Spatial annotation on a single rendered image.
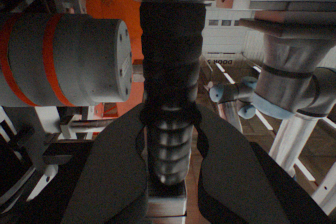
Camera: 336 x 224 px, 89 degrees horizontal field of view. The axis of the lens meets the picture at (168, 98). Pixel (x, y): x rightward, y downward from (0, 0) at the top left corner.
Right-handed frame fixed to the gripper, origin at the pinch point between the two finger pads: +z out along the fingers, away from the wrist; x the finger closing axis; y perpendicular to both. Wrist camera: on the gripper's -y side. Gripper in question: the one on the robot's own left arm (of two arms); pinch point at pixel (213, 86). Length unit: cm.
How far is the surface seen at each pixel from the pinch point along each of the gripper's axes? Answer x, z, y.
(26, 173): 79, -60, 4
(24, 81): 72, -68, 29
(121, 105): 59, -21, -2
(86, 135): 68, -51, 6
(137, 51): 53, -23, 23
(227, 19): -672, 1080, 44
